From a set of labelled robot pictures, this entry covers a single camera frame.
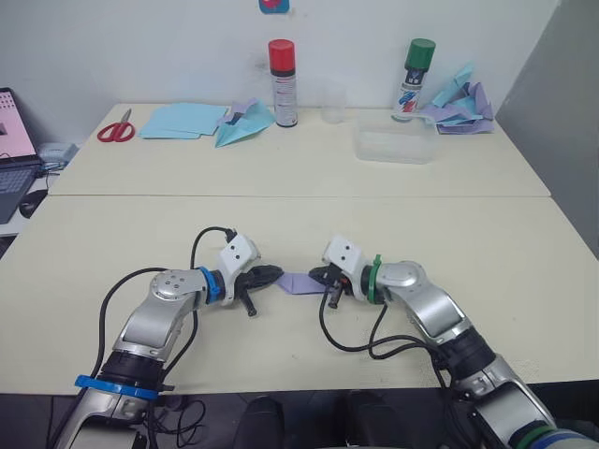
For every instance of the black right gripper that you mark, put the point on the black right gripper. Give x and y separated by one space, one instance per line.
338 285

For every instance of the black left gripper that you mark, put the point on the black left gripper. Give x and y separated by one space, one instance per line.
243 287

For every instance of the purple paper sheet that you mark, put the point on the purple paper sheet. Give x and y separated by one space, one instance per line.
302 284

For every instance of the green right forearm band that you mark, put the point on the green right forearm band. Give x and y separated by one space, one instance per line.
536 432

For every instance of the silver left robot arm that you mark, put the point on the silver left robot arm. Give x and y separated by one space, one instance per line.
173 285

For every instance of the blue left forearm band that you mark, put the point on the blue left forearm band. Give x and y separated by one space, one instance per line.
112 386

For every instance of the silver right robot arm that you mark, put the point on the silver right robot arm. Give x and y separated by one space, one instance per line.
421 290

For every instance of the light blue paper airplane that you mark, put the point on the light blue paper airplane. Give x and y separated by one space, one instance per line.
245 128

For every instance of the small purple folded paper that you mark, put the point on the small purple folded paper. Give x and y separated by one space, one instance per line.
241 108

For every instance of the light blue paper sheet stack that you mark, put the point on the light blue paper sheet stack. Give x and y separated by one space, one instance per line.
180 121

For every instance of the tall light blue folded paper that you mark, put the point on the tall light blue folded paper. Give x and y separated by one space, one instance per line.
451 89

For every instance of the purple crumpled folded paper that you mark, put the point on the purple crumpled folded paper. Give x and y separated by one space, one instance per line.
482 100

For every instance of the green right wrist band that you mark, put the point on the green right wrist band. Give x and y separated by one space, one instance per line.
372 280

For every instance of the blue left wrist band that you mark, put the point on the blue left wrist band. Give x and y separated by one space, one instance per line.
210 283

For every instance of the clear plastic container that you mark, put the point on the clear plastic container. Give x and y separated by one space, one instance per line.
395 142

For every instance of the clear plastic cup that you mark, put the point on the clear plastic cup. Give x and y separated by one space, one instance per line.
333 105

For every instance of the red capped spray can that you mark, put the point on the red capped spray can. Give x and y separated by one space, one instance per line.
284 89

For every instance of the green capped spray can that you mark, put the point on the green capped spray can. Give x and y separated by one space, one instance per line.
412 84

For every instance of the pale blue packet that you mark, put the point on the pale blue packet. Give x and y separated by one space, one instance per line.
56 152

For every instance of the black computer mouse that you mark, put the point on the black computer mouse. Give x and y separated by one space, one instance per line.
32 203

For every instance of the grey laptop with pink screen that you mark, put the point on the grey laptop with pink screen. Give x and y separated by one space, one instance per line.
14 140

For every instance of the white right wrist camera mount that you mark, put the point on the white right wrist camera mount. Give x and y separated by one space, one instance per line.
346 257

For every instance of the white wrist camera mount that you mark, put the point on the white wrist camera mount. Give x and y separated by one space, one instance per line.
346 257
236 257

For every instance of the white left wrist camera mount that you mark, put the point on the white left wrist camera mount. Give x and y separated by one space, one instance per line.
236 257

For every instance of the blue and pink wall sticker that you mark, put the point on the blue and pink wall sticker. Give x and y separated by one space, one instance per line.
275 6

